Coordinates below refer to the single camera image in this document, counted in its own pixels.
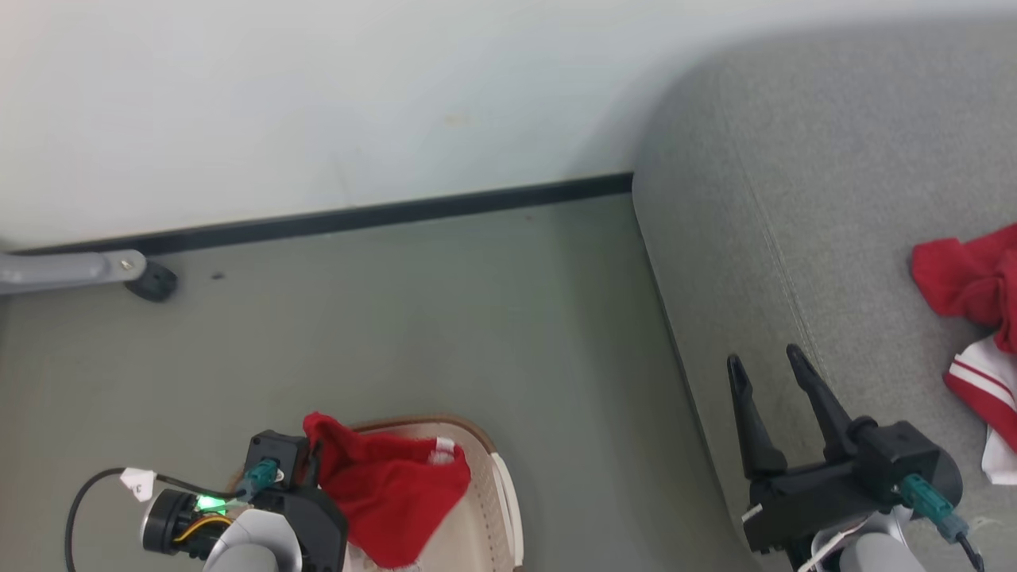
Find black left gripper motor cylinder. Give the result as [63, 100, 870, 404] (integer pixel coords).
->
[141, 489, 235, 559]

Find cable with teal plug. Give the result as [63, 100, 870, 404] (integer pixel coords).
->
[65, 457, 280, 572]
[899, 474, 986, 572]

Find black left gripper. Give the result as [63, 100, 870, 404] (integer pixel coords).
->
[258, 486, 349, 572]

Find left cable with teal plug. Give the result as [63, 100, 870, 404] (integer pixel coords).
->
[65, 457, 280, 572]

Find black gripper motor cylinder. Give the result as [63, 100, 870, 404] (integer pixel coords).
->
[934, 449, 964, 509]
[141, 489, 235, 559]

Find right cable with teal plug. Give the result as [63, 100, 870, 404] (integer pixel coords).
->
[899, 474, 986, 572]

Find red and white jersey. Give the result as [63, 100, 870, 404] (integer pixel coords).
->
[911, 224, 1017, 485]

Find white label on left cable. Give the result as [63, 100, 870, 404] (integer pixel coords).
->
[119, 467, 158, 503]

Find black skirting board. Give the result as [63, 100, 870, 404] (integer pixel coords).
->
[0, 172, 634, 257]

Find black caster wheel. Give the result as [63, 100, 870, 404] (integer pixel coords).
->
[125, 261, 179, 303]

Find cream perforated laundry basket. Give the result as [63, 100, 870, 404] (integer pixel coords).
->
[226, 415, 525, 572]

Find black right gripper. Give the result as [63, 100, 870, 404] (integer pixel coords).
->
[727, 344, 899, 555]

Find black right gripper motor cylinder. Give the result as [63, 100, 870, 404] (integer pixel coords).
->
[934, 449, 964, 509]

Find plain red garment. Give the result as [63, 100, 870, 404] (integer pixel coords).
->
[302, 412, 471, 570]

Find grey metal base leg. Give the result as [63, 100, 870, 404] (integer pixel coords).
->
[0, 249, 148, 296]

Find grey fabric sofa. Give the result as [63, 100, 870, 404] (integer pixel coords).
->
[632, 16, 1017, 572]

